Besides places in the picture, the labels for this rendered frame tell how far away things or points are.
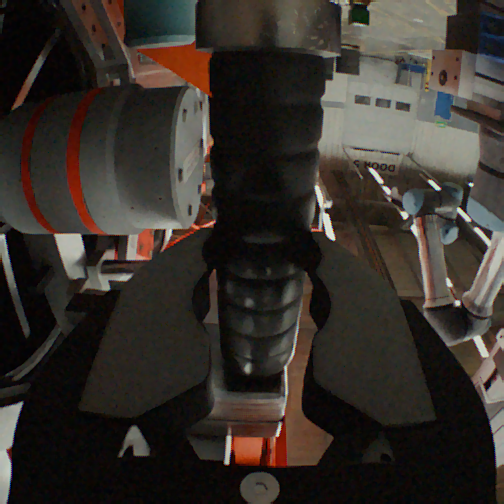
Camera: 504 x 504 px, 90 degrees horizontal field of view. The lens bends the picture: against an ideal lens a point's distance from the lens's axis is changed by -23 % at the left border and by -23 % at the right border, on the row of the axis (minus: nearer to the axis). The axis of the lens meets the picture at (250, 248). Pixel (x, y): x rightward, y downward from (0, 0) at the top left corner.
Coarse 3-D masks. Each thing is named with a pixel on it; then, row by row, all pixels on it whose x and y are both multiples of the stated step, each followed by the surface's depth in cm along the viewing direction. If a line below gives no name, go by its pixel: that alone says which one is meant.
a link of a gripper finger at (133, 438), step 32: (96, 320) 7; (64, 352) 6; (96, 352) 7; (32, 384) 5; (64, 384) 6; (32, 416) 5; (64, 416) 5; (32, 448) 4; (64, 448) 4; (96, 448) 5; (128, 448) 5; (32, 480) 4
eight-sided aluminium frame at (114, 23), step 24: (72, 0) 28; (96, 0) 29; (72, 24) 32; (96, 24) 36; (120, 24) 36; (96, 48) 38; (120, 48) 39; (96, 72) 43; (120, 72) 43; (120, 240) 50; (0, 384) 24; (24, 384) 27; (0, 408) 18; (0, 432) 17
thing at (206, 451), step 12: (216, 288) 28; (216, 300) 27; (216, 312) 26; (192, 444) 16; (204, 444) 16; (216, 444) 16; (228, 444) 17; (204, 456) 15; (216, 456) 15; (228, 456) 17
